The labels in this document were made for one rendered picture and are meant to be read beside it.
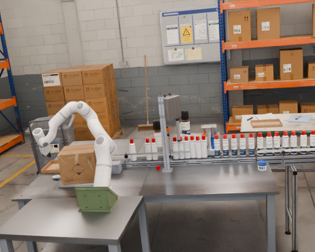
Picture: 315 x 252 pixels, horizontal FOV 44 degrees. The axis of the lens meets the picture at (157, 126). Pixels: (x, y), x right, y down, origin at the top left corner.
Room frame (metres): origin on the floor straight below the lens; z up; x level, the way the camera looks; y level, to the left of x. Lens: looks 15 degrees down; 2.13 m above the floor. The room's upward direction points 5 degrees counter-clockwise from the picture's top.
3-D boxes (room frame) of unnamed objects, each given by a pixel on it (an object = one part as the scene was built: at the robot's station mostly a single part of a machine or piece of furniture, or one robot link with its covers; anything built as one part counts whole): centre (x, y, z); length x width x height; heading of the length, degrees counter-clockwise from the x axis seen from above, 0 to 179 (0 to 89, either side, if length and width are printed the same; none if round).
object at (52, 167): (3.55, 0.95, 0.85); 0.30 x 0.26 x 0.04; 81
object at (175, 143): (3.38, -0.14, 0.98); 0.05 x 0.05 x 0.20
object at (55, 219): (2.73, 0.64, 0.81); 0.90 x 0.90 x 0.04; 75
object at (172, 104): (3.30, -0.12, 1.38); 0.17 x 0.10 x 0.19; 136
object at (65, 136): (5.60, 1.55, 0.48); 0.89 x 0.63 x 0.96; 4
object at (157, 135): (3.69, 0.00, 1.03); 0.09 x 0.09 x 0.30
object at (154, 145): (3.41, 0.05, 0.98); 0.05 x 0.05 x 0.20
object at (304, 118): (4.55, -1.72, 0.81); 0.32 x 0.24 x 0.01; 151
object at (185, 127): (3.97, -0.29, 1.04); 0.09 x 0.09 x 0.29
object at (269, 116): (4.76, -1.32, 0.81); 0.38 x 0.36 x 0.02; 75
